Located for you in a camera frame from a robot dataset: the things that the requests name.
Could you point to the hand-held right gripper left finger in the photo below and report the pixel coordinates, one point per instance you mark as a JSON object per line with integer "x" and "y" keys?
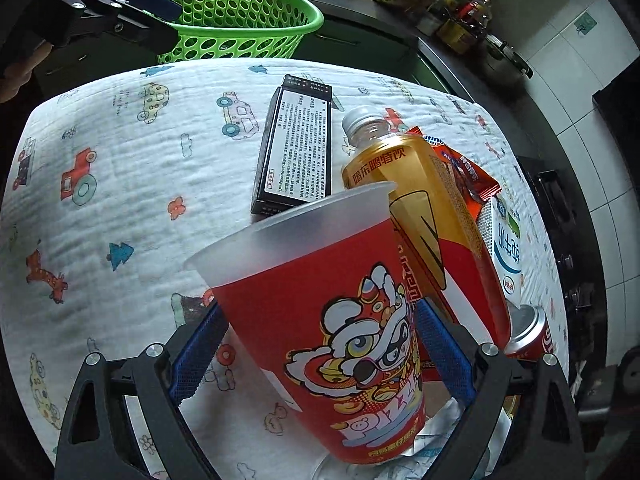
{"x": 195, "y": 355}

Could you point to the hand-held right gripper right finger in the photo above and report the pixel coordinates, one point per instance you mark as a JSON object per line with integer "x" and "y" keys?
{"x": 440, "y": 355}

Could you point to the green perforated plastic basket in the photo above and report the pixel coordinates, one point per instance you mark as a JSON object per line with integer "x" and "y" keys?
{"x": 240, "y": 15}

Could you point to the red lion print cup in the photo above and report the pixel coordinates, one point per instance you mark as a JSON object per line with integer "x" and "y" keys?
{"x": 310, "y": 310}

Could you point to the golden label drink bottle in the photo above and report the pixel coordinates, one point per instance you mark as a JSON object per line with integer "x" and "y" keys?
{"x": 430, "y": 200}

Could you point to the orange snack wrapper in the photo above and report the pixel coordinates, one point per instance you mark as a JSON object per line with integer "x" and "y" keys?
{"x": 470, "y": 180}

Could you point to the black cardboard box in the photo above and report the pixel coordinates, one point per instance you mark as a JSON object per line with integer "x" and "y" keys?
{"x": 295, "y": 150}

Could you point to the person's left hand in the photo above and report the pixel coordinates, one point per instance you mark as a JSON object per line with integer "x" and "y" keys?
{"x": 15, "y": 77}

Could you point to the red soda can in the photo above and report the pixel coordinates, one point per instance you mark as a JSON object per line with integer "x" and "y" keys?
{"x": 530, "y": 330}

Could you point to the white milk carton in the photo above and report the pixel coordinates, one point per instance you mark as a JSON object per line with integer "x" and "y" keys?
{"x": 505, "y": 250}

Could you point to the printed vehicle pattern blanket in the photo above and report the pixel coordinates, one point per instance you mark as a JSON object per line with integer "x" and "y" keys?
{"x": 125, "y": 235}

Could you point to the black gas stove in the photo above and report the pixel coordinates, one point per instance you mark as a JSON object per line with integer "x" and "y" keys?
{"x": 555, "y": 195}

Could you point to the green kitchen cabinet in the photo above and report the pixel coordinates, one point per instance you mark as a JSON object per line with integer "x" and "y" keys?
{"x": 360, "y": 45}

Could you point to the yellow label oil bottle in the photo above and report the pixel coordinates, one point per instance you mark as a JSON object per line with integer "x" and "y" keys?
{"x": 456, "y": 35}

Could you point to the black range hood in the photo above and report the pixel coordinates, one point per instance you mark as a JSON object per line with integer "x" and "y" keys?
{"x": 617, "y": 102}

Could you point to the red label sauce bottle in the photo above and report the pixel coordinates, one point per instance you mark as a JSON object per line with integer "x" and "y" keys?
{"x": 472, "y": 12}

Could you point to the green wall hook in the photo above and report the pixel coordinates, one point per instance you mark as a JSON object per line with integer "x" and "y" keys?
{"x": 587, "y": 22}

